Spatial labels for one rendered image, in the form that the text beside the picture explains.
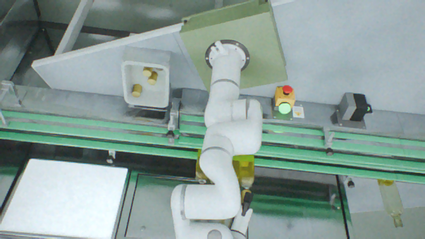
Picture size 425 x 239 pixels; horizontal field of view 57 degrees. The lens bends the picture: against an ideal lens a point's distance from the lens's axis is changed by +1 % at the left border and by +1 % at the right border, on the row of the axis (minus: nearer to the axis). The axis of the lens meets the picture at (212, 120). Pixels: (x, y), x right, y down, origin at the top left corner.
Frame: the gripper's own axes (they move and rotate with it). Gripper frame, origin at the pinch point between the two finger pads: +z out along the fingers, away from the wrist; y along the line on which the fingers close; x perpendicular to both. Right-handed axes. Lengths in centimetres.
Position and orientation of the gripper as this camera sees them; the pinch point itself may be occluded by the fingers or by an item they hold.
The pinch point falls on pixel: (247, 200)
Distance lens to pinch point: 148.9
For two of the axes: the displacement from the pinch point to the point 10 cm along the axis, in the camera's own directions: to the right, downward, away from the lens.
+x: -9.4, -3.2, 1.2
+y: 1.2, -6.4, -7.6
